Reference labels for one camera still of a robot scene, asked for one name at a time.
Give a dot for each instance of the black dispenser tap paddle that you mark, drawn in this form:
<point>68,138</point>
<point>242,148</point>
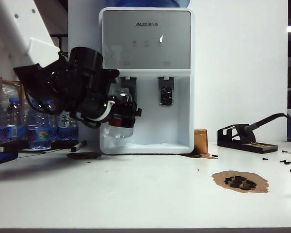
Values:
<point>165,92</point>
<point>128,82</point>

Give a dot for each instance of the scuffed black box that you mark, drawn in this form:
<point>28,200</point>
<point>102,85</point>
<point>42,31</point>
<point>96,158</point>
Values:
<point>13,146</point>

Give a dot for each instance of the glass bottle with red belts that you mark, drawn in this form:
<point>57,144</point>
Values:
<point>121,133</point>

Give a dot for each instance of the black soldering iron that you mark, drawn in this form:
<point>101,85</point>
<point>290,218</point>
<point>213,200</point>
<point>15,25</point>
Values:
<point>247,129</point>

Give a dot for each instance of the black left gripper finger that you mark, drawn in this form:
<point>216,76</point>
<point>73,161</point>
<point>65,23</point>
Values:
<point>126,104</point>
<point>127,113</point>

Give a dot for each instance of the brown torn patch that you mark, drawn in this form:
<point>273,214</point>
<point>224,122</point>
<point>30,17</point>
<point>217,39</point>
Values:
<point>259,187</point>

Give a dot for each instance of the black foam piece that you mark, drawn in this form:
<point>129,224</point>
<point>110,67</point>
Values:
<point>228,182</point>
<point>238,179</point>

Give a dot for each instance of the black marker pen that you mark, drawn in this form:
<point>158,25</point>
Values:
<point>78,146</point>

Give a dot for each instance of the black metal railing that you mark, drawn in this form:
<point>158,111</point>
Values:
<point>61,40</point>

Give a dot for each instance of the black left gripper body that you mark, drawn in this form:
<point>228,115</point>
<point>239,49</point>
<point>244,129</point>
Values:
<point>92,109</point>

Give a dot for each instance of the copper cylindrical cap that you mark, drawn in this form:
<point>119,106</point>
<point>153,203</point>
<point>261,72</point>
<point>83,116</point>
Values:
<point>200,142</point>

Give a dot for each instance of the black soldering iron stand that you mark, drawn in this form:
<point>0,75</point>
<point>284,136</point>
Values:
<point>226,143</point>

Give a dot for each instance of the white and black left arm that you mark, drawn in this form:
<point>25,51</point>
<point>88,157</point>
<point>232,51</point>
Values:
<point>19,24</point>

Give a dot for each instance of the blue cloth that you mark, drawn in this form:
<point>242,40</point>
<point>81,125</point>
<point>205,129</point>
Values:
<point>1,159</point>

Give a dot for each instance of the white AUX water dispenser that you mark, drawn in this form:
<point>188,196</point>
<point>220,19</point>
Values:
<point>148,36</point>

